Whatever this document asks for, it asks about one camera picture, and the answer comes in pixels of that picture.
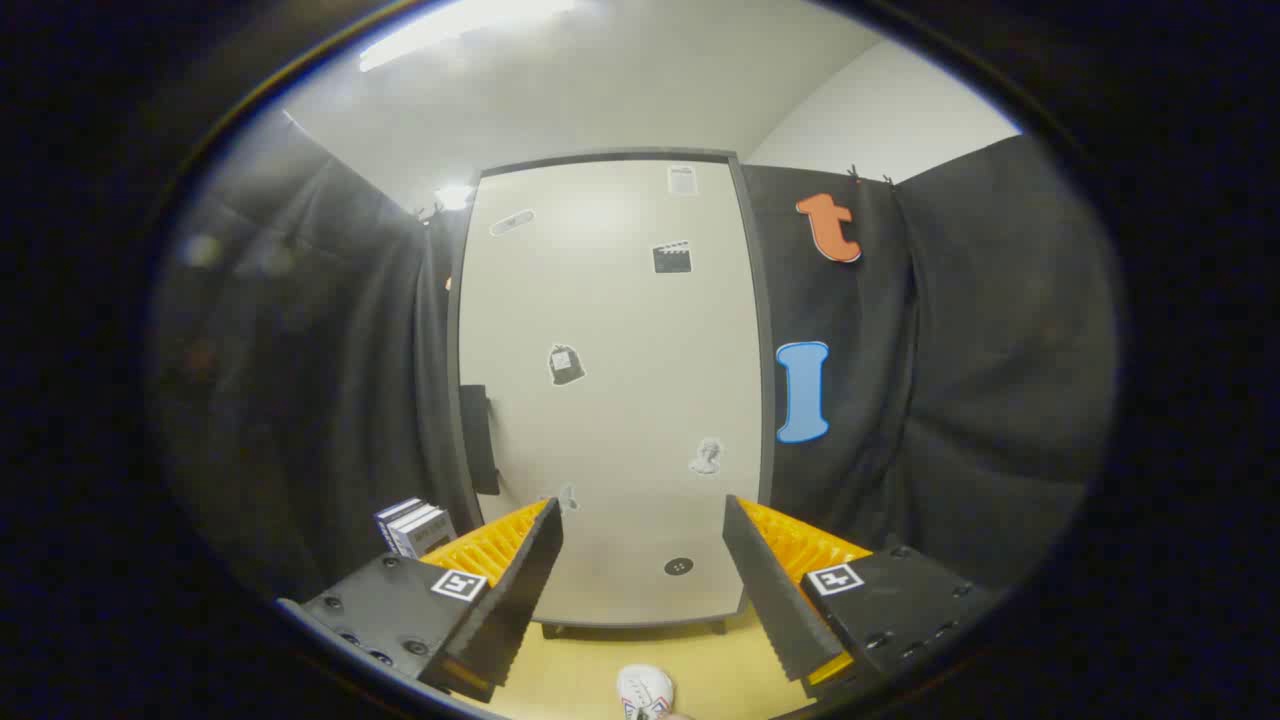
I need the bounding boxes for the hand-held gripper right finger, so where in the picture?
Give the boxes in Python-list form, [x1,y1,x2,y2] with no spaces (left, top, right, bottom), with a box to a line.
[722,494,1001,701]

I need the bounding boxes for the grey shoe cabinet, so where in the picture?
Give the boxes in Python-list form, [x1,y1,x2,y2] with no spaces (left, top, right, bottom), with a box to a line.
[447,148,779,638]

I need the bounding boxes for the black backdrop cloth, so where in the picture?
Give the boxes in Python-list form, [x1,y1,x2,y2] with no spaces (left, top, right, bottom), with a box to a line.
[150,110,1121,611]

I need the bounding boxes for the black door handle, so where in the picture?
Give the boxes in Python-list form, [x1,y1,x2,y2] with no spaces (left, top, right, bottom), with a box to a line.
[459,384,501,497]

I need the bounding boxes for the white book figure cover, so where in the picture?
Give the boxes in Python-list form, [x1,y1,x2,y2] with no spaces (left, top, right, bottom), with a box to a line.
[395,505,458,559]

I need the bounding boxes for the blue white book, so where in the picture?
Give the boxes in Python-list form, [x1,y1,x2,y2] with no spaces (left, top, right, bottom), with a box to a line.
[374,497,426,551]

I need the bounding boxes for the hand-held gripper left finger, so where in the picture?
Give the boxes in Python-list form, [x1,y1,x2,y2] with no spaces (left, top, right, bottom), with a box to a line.
[278,497,564,704]

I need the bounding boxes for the white shoe red blue stripes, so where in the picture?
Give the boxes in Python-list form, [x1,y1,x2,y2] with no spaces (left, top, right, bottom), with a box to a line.
[617,664,675,720]

